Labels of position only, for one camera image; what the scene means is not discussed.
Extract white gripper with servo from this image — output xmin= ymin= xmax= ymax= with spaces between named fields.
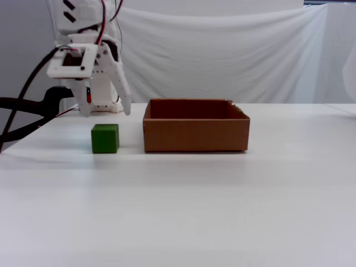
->
xmin=68 ymin=32 xmax=132 ymax=118

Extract green cube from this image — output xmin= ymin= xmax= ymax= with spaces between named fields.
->
xmin=91 ymin=123 xmax=120 ymax=154

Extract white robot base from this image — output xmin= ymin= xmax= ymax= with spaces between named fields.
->
xmin=88 ymin=100 xmax=125 ymax=114

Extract brown cardboard box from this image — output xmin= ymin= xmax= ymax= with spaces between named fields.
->
xmin=142 ymin=98 xmax=250 ymax=153

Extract white cloth backdrop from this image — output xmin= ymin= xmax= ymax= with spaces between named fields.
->
xmin=115 ymin=4 xmax=356 ymax=106

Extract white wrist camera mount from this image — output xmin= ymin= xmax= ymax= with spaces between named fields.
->
xmin=46 ymin=43 xmax=98 ymax=80

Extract red and black arm wires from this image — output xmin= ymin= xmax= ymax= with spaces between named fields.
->
xmin=80 ymin=0 xmax=125 ymax=45

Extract black camera cable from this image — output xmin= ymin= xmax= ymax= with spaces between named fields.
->
xmin=0 ymin=46 xmax=63 ymax=154

